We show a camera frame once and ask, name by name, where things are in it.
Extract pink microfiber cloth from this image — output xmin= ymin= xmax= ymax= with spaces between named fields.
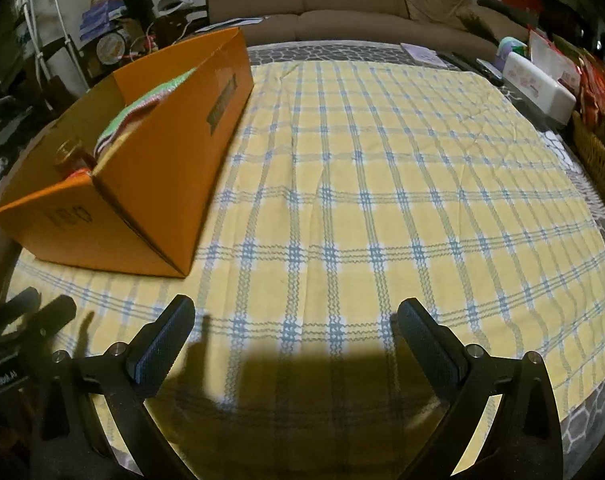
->
xmin=94 ymin=100 xmax=159 ymax=160

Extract white tissue box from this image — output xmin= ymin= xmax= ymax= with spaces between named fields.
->
xmin=502 ymin=52 xmax=577 ymax=126

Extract amber glass jar gold lid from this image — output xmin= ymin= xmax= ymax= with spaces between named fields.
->
xmin=53 ymin=138 xmax=96 ymax=179

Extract purple white power strip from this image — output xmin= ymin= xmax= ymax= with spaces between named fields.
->
xmin=401 ymin=44 xmax=447 ymax=68

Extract orange cardboard box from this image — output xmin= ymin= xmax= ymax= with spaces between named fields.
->
xmin=0 ymin=28 xmax=254 ymax=278

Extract wicker basket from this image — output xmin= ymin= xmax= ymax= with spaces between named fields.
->
xmin=572 ymin=112 xmax=605 ymax=204

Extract black remote control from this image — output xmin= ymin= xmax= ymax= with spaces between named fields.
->
xmin=438 ymin=52 xmax=504 ymax=87

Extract brown sofa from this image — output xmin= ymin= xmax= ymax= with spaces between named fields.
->
xmin=206 ymin=0 xmax=529 ymax=61

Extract papers on sofa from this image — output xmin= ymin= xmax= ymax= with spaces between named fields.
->
xmin=195 ymin=16 xmax=266 ymax=34

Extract yellow plaid tablecloth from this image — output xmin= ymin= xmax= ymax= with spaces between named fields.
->
xmin=10 ymin=61 xmax=605 ymax=479

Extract green microfiber cloth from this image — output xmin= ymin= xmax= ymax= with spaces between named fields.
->
xmin=114 ymin=68 xmax=195 ymax=119

